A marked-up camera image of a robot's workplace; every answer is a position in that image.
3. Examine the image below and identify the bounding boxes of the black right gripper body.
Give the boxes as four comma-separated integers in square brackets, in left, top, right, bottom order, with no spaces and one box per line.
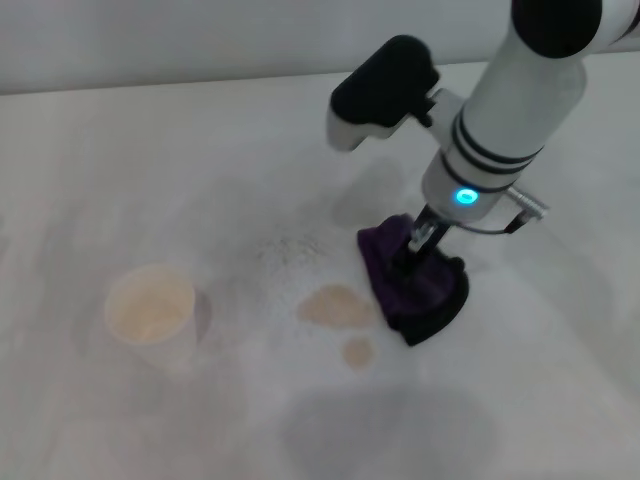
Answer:
[405,203,455,261]

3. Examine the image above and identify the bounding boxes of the purple rag black edge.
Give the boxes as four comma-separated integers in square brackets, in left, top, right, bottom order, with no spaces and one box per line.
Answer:
[356,213,471,348]

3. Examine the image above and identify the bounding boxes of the large brown water stain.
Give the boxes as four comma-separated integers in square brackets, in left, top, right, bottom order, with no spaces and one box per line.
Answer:
[298,284,376,332]

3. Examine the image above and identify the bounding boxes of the translucent plastic cup brown water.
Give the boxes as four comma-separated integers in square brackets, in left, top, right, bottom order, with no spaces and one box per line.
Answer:
[103,263,202,379]

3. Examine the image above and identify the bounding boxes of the thin grey wrist cable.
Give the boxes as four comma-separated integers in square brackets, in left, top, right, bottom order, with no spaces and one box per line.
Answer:
[449,187,550,237]

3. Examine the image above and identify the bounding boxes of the black white wrist camera box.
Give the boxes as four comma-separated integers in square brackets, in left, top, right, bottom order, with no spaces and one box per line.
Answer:
[326,34,442,152]

